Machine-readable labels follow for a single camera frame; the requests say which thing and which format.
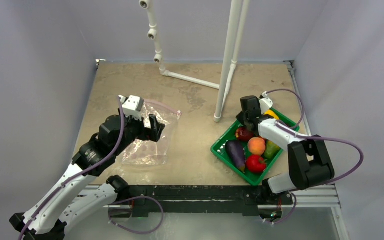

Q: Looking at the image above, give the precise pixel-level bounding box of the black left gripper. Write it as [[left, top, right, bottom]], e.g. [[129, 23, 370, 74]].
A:
[[112, 106, 164, 156]]

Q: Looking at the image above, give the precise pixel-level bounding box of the clear zip top bag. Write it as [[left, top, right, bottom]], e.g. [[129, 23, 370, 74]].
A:
[[117, 99, 182, 166]]

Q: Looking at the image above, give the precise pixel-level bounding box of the purple toy eggplant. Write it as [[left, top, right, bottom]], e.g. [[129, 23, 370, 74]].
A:
[[225, 140, 246, 173]]

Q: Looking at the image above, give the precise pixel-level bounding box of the dark red toy apple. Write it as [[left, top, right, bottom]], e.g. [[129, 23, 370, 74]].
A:
[[234, 126, 255, 143]]

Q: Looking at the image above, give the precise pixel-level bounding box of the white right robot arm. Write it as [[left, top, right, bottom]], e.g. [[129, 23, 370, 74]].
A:
[[236, 95, 335, 204]]

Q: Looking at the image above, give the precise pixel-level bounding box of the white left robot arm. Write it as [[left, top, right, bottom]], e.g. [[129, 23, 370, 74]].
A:
[[9, 113, 165, 240]]

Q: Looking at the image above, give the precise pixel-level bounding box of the yellow toy bell pepper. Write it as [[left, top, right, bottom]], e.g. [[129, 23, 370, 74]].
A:
[[264, 109, 280, 120]]

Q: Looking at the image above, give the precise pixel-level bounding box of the toy peach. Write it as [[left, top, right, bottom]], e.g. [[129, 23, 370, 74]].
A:
[[247, 137, 266, 156]]

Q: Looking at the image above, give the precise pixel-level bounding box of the green toy mango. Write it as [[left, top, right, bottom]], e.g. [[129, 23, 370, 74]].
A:
[[262, 140, 281, 160]]

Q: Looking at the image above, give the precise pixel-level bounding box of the green plastic tray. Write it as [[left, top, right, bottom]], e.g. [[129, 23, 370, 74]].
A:
[[210, 120, 284, 186]]

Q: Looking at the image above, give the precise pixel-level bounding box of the red toy tomato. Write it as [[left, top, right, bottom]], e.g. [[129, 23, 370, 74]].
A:
[[245, 154, 267, 174]]

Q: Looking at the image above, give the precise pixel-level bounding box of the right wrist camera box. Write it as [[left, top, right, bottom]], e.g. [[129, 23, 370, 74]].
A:
[[259, 91, 274, 114]]

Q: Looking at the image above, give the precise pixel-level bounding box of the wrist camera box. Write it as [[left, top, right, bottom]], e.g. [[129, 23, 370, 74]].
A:
[[259, 91, 274, 114], [118, 95, 145, 121]]

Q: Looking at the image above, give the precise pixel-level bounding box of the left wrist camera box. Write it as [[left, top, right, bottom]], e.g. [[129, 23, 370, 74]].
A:
[[118, 95, 145, 121]]

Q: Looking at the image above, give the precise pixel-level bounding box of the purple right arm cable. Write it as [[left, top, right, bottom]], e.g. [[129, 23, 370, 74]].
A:
[[264, 88, 365, 186]]

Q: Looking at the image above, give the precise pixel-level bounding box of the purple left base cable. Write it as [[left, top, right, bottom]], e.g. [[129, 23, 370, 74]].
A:
[[107, 196, 165, 236]]

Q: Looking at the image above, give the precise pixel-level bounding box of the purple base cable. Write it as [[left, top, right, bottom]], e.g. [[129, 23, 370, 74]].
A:
[[261, 193, 298, 227], [107, 196, 165, 236]]

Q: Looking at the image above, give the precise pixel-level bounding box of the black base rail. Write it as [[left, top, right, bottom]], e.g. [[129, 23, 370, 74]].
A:
[[116, 185, 293, 218]]

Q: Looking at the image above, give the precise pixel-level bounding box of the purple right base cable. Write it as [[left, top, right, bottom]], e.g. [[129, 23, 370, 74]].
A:
[[261, 193, 298, 227]]

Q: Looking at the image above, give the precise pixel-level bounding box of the white PVC pipe frame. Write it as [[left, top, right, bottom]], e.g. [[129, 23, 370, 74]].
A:
[[138, 0, 250, 123]]

